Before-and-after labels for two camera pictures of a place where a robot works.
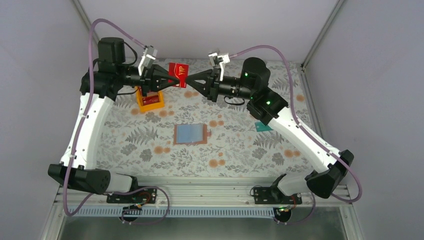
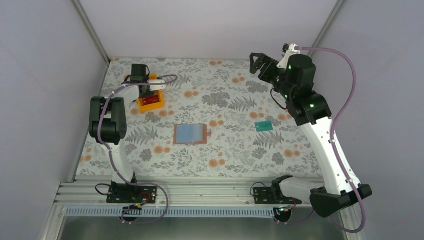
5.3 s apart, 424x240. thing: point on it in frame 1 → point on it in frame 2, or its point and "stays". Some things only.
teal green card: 260,127 stays
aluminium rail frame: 193,197 stays
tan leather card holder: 187,134 stays
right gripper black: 214,84 → 267,68
